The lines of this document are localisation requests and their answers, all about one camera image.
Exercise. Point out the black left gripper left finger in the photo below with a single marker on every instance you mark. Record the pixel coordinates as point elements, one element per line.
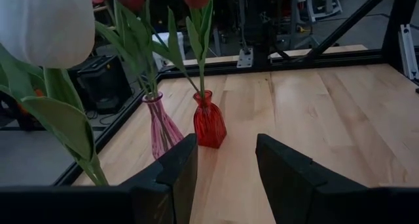
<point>147,204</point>

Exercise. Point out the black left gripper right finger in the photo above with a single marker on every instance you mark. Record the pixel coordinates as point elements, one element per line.
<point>311,197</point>

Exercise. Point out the pink ribbed glass vase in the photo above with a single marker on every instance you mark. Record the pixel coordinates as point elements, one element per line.
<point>162,132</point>

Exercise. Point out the white artificial tulip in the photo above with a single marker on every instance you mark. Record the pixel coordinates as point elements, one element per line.
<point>16,80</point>
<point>46,24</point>

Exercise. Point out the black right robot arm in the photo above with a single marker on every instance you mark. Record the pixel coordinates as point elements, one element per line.
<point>258,27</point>

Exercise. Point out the red ribbed glass vase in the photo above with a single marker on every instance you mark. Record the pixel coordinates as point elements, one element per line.
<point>209,125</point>

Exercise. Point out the black storage box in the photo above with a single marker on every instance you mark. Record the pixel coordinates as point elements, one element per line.
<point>104,83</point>

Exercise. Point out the white office chair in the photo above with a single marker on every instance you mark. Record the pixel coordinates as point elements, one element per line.
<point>327,8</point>

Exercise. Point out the black aluminium table frame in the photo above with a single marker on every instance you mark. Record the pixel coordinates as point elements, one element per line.
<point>327,62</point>

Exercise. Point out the white base bracket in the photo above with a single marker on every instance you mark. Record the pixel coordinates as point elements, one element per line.
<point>245,57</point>

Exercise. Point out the silver aluminium rail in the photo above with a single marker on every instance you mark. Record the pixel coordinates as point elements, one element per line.
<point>407,50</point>

